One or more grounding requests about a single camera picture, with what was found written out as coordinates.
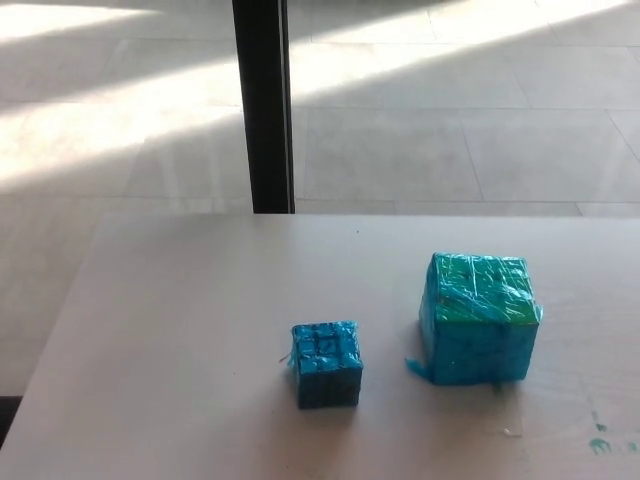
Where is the small blue taped cube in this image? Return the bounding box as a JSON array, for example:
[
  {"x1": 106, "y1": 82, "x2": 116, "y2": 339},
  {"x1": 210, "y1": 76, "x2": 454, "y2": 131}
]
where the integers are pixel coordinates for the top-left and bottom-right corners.
[{"x1": 282, "y1": 317, "x2": 365, "y2": 411}]

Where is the big blue taped cube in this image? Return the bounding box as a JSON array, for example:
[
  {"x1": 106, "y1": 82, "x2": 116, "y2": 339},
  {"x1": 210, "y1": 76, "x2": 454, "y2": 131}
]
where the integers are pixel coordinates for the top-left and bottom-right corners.
[{"x1": 404, "y1": 251, "x2": 545, "y2": 388}]

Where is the black window frame post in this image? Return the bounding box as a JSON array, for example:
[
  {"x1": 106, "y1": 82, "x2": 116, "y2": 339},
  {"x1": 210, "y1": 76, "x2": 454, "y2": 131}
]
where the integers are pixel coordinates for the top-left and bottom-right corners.
[{"x1": 231, "y1": 0, "x2": 297, "y2": 215}]

